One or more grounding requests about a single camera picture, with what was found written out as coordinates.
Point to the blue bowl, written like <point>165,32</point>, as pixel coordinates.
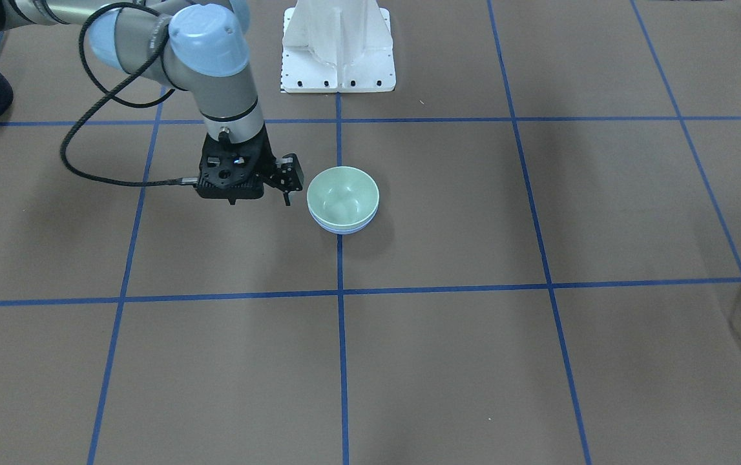
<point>343,229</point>

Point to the green bowl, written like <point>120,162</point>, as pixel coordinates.
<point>343,194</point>

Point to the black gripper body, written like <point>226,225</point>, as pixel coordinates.
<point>287,176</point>

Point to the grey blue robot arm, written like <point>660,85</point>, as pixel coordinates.
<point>191,46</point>

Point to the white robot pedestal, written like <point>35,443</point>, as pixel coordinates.
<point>337,46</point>

